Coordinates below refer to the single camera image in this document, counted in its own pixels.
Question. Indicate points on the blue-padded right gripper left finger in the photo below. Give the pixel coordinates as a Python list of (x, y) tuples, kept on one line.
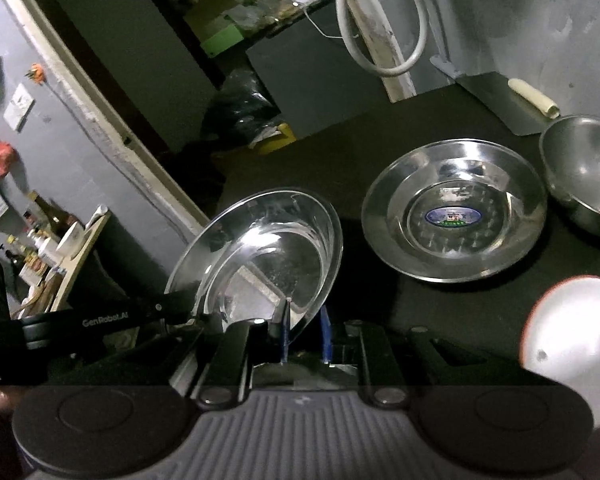
[(278, 332)]

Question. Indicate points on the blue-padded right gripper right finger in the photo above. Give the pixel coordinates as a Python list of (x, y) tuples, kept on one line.
[(326, 329)]

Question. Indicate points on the steel plate without sticker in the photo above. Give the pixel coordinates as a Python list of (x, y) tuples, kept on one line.
[(273, 249)]

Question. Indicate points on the steel plate with blue sticker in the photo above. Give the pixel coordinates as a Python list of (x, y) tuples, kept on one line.
[(455, 211)]

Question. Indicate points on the white bowl red rim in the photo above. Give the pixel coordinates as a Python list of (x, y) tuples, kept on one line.
[(561, 338)]

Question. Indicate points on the deep steel mixing bowl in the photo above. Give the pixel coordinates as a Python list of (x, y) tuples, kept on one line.
[(570, 153)]

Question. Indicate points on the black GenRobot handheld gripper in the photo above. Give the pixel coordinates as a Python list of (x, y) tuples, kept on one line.
[(26, 342)]

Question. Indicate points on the yellow bin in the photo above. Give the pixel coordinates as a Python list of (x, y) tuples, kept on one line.
[(272, 139)]

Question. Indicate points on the black garbage bag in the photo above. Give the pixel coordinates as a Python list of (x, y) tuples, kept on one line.
[(237, 113)]

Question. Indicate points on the wooden side shelf table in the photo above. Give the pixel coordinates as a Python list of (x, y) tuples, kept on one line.
[(49, 276)]

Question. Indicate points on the white ceramic bowl on shelf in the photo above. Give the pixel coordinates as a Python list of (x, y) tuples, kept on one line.
[(72, 242)]

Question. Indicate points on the dark grey cabinet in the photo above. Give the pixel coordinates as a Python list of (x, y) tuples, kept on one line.
[(308, 71)]

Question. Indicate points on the dark glass bottle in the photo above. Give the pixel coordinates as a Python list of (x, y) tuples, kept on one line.
[(58, 219)]

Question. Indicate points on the green box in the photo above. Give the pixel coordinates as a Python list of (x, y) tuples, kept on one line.
[(221, 41)]

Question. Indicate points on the cleaver with cream handle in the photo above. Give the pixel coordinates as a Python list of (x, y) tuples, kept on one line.
[(519, 106)]

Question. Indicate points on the white wall switch plate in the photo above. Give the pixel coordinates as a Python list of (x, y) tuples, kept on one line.
[(18, 108)]

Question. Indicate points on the orange wall hook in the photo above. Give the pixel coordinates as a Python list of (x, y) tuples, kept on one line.
[(36, 73)]

